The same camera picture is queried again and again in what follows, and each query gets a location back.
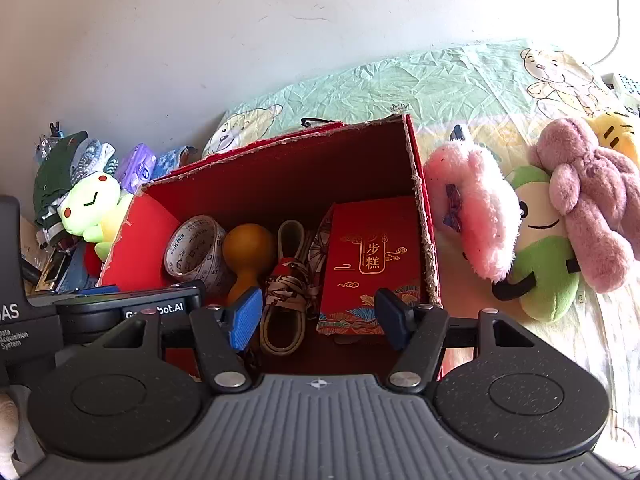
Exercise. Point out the blue book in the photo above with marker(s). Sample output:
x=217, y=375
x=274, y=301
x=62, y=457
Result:
x=82, y=272

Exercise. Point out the mauve plush toy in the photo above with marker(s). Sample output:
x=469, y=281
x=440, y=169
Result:
x=585, y=200

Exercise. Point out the yellow plush toy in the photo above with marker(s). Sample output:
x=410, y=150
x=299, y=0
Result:
x=617, y=135

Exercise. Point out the person's left hand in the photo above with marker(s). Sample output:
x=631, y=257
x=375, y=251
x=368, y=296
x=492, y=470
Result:
x=6, y=430

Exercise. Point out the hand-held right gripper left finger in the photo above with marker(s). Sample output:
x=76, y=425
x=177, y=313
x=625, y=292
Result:
x=245, y=320

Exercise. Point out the small red patterned carton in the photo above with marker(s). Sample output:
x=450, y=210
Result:
x=370, y=230

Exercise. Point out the pink fluffy plush toy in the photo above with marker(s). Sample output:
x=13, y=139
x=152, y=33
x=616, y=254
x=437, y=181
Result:
x=475, y=210

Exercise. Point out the orange wooden gourd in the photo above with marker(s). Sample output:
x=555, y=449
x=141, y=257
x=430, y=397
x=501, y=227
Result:
x=247, y=245

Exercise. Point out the purple tissue packet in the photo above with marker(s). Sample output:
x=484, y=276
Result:
x=136, y=165

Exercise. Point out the white remote control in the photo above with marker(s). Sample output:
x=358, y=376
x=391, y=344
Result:
x=622, y=82

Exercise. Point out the green pea plush toy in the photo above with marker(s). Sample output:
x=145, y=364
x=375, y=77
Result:
x=542, y=265

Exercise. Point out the green frog plush toy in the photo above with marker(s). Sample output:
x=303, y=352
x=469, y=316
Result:
x=92, y=205

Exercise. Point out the clear printed tape roll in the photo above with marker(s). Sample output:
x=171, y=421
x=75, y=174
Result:
x=210, y=260

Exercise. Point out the white blue patterned cloth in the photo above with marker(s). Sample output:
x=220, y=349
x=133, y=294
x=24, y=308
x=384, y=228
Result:
x=97, y=157

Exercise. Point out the red cardboard box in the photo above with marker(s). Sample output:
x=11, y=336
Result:
x=280, y=185

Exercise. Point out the blue patterned packet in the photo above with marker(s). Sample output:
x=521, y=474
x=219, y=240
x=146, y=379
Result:
x=172, y=162

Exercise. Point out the dark green cloth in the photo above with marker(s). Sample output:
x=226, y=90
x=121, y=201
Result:
x=55, y=175

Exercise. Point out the bear print bedsheet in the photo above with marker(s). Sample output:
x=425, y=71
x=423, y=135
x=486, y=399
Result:
x=375, y=80

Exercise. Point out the black hair clip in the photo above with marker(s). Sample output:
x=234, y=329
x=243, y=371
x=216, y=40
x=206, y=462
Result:
x=457, y=134

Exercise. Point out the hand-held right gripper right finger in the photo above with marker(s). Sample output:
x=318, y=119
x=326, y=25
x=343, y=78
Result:
x=392, y=320

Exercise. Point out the beige belt with red scarf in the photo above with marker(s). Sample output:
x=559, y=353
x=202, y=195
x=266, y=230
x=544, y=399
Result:
x=287, y=285

